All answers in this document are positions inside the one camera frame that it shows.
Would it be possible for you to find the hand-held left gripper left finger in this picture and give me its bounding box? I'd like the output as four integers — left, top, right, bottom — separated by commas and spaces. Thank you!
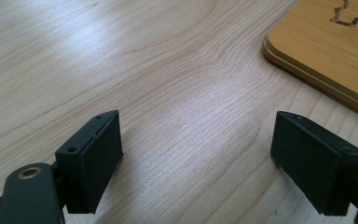
55, 109, 124, 216

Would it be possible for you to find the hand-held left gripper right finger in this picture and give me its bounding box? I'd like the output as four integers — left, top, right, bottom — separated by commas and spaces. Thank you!
270, 110, 358, 217

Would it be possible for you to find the wooden cutout coaster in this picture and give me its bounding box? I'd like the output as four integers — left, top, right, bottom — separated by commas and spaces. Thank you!
262, 0, 358, 124

